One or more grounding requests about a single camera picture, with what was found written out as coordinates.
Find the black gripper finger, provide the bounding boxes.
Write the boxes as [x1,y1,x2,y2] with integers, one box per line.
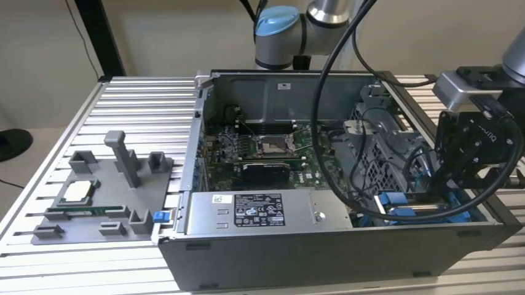
[426,147,469,197]
[450,162,500,189]

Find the black disk wire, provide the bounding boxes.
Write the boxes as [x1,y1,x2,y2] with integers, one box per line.
[403,142,438,187]

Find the hard disk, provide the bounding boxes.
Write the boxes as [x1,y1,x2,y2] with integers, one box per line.
[377,189,489,227]

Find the disk bay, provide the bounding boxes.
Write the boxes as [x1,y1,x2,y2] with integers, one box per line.
[375,184,492,227]

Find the metal drive cage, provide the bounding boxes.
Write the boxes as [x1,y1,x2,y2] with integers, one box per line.
[342,84,435,195]

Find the green motherboard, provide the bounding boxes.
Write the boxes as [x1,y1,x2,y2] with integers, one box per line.
[203,121,358,193]

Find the CPU socket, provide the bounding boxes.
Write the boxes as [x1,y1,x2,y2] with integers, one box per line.
[254,133,297,156]

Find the black graphics card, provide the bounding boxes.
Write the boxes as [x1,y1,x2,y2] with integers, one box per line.
[239,162,292,189]

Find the dark grey PC case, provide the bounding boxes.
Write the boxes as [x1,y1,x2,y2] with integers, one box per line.
[151,69,524,291]

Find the silver power supply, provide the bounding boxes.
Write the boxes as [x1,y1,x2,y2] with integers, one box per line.
[182,189,357,233]

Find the grey parts rack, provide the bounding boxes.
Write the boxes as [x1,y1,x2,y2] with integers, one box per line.
[31,130,178,246]

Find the green RAM stick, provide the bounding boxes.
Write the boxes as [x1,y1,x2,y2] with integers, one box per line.
[47,206,124,216]

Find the silver CPU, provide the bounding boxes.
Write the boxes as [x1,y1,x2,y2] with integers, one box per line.
[60,181,93,202]

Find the black round stand base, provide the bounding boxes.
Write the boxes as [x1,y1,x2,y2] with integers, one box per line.
[0,128,33,162]

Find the blue disk wire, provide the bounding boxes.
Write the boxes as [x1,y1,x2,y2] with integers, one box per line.
[411,159,437,186]

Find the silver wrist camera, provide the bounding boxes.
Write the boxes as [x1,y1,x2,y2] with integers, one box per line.
[433,69,508,111]

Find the long black case wire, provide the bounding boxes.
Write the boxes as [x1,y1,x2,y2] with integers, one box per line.
[347,106,389,197]

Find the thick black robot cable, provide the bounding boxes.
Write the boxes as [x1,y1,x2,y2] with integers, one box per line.
[311,0,518,221]

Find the thin black camera cable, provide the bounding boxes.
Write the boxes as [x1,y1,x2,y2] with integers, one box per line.
[350,0,438,89]

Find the locking lever wire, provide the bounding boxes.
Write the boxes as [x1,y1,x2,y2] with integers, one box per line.
[240,120,260,138]

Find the thin black cables behind arm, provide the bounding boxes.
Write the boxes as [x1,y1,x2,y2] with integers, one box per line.
[239,0,263,24]

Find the black upright post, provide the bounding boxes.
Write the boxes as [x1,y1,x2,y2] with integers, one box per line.
[73,0,127,82]

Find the thin black wall cable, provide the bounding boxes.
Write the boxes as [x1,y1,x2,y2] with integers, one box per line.
[64,0,101,81]

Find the thin black floor cable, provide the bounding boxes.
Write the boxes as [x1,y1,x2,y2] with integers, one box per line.
[0,177,27,189]

